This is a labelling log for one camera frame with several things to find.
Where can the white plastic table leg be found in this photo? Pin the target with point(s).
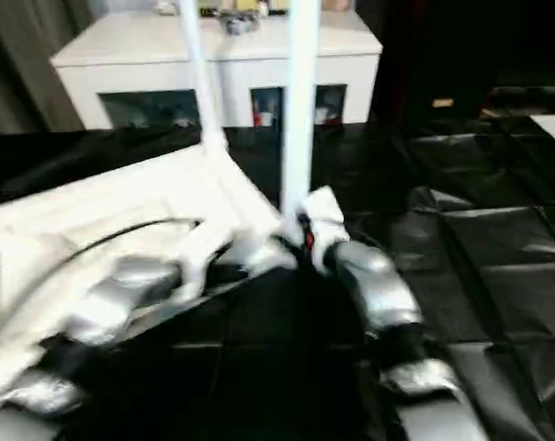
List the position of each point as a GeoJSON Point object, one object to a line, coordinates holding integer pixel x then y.
{"type": "Point", "coordinates": [300, 105]}
{"type": "Point", "coordinates": [201, 78]}

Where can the white plastic table top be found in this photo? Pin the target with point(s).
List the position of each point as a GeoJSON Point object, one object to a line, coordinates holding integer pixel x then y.
{"type": "Point", "coordinates": [75, 220]}

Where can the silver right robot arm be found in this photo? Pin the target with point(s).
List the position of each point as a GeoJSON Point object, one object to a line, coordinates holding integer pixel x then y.
{"type": "Point", "coordinates": [383, 294]}

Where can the black mat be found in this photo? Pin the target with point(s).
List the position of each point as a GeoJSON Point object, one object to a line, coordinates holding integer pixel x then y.
{"type": "Point", "coordinates": [466, 252]}

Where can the small yellow tag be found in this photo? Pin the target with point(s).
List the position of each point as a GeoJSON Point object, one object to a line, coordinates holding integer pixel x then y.
{"type": "Point", "coordinates": [443, 103]}

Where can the glass bowl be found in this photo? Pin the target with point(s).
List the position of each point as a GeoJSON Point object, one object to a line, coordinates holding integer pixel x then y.
{"type": "Point", "coordinates": [238, 20]}

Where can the white cabinet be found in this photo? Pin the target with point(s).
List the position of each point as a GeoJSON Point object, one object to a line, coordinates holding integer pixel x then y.
{"type": "Point", "coordinates": [144, 50]}

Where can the grey curtain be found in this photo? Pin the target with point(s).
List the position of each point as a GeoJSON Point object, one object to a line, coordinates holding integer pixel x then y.
{"type": "Point", "coordinates": [25, 69]}

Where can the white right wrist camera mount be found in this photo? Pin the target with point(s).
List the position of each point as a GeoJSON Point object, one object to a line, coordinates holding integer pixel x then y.
{"type": "Point", "coordinates": [328, 216]}

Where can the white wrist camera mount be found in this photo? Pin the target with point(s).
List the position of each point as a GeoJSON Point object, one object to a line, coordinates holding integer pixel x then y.
{"type": "Point", "coordinates": [204, 257]}
{"type": "Point", "coordinates": [328, 216]}

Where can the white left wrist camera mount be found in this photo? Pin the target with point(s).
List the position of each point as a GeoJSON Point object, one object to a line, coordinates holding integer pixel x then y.
{"type": "Point", "coordinates": [204, 257]}

